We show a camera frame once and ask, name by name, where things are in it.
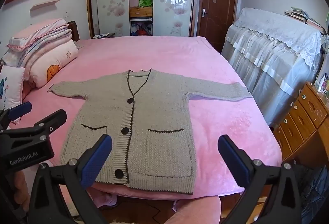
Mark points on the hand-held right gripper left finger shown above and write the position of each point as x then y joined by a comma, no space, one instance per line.
96,159

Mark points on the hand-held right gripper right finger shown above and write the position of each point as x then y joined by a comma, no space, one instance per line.
235,162

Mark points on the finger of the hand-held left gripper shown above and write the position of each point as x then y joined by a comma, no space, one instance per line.
51,120
20,109

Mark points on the grey knitted cardigan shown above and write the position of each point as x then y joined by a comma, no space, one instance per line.
138,121

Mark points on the white printed pillow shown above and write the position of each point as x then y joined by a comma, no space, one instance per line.
9,90

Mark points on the person's pink clothing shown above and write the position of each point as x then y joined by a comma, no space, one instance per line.
198,210

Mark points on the orange patterned pillow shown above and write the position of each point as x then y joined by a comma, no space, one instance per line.
43,49

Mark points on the wooden dresser with drawers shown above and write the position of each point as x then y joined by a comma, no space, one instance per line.
303,121

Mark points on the dark wooden headboard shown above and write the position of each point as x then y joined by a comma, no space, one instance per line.
73,30

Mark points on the white lace furniture cover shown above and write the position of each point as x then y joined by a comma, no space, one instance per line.
272,54

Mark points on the small wooden drawer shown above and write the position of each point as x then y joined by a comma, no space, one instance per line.
140,11

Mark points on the green bag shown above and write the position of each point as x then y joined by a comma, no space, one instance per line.
145,2

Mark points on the brown wooden door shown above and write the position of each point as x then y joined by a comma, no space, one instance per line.
217,8

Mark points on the stack of books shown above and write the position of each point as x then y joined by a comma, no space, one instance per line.
302,16

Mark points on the pink wall shelf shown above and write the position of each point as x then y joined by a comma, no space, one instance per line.
43,4

